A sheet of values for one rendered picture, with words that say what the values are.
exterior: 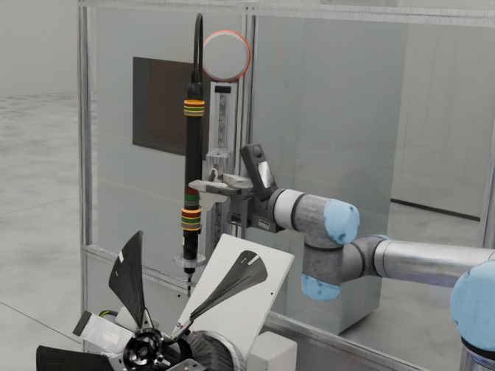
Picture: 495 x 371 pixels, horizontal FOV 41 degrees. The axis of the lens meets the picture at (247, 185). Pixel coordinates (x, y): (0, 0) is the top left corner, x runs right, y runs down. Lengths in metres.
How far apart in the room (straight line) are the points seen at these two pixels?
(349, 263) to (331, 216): 0.12
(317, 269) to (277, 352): 0.97
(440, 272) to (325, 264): 0.21
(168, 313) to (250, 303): 0.88
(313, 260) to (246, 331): 0.65
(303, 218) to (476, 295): 0.39
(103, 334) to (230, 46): 0.94
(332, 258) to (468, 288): 0.33
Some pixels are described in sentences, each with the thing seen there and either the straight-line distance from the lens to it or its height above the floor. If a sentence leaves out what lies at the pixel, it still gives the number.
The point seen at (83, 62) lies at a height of 1.79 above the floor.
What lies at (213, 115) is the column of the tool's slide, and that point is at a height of 1.70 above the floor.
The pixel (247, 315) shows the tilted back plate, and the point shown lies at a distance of 1.88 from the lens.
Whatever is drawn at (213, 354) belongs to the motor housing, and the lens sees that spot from 1.77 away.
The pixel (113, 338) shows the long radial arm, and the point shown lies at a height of 1.12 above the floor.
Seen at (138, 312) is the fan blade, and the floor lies 1.25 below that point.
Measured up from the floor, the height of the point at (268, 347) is 0.97.
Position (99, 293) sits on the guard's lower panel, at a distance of 3.03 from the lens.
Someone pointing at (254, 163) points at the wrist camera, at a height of 1.73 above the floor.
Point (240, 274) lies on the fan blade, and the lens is 1.66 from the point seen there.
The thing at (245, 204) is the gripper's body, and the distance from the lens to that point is 1.32.
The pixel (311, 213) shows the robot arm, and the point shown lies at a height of 1.66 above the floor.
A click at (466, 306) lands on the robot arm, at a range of 1.01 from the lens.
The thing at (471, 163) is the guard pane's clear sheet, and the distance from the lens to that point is 1.91.
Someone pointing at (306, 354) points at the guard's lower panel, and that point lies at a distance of 2.34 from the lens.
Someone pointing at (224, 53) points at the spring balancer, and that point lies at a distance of 2.12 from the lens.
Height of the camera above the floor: 2.01
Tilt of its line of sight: 14 degrees down
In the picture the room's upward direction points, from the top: 3 degrees clockwise
